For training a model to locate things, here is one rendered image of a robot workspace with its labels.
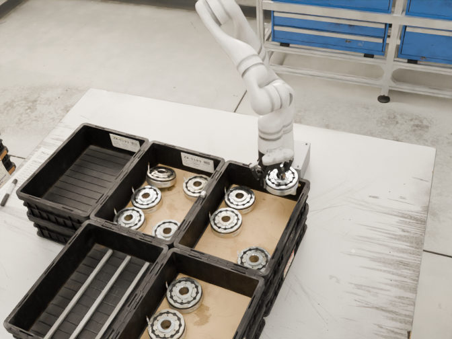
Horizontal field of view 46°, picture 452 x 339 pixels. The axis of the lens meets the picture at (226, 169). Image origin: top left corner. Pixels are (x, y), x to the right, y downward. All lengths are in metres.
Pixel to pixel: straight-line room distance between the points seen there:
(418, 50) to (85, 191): 2.23
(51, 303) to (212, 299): 0.47
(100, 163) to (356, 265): 0.99
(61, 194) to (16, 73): 2.49
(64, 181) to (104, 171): 0.15
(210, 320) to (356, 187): 0.81
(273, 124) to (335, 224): 0.59
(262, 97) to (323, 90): 2.33
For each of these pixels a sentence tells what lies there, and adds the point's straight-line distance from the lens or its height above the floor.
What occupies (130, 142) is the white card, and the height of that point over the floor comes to 0.90.
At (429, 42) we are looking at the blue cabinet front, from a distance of 3.42.
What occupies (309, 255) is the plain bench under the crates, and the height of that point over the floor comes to 0.70.
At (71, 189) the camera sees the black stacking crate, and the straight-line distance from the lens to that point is 1.99.
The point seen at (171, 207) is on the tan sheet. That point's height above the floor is 0.83.
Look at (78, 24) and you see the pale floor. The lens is 4.85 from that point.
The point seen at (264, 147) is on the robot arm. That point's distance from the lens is 1.51.
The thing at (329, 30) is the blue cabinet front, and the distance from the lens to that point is 3.48.
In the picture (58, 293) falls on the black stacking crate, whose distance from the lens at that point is 1.71.
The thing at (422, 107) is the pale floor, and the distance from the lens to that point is 3.65.
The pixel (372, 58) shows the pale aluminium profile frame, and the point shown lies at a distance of 3.49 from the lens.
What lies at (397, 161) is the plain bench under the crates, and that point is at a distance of 2.18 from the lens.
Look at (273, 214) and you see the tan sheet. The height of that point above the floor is 0.83.
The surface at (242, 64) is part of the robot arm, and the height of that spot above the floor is 1.37.
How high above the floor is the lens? 2.16
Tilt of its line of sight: 44 degrees down
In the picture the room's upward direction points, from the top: 6 degrees counter-clockwise
